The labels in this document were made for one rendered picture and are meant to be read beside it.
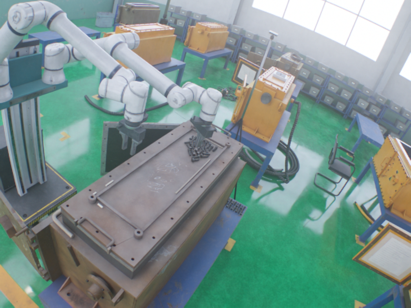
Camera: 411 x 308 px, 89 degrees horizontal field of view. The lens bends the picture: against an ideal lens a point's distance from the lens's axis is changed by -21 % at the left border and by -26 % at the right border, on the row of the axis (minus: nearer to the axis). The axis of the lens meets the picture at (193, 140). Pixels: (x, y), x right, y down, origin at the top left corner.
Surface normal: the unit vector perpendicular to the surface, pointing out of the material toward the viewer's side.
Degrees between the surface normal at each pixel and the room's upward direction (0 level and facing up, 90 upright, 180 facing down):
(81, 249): 0
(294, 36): 90
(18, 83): 90
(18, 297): 0
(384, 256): 90
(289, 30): 90
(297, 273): 0
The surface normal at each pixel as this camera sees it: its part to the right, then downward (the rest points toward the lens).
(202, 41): -0.47, 0.39
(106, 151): 0.32, 0.59
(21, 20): -0.07, 0.54
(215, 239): 0.25, -0.80
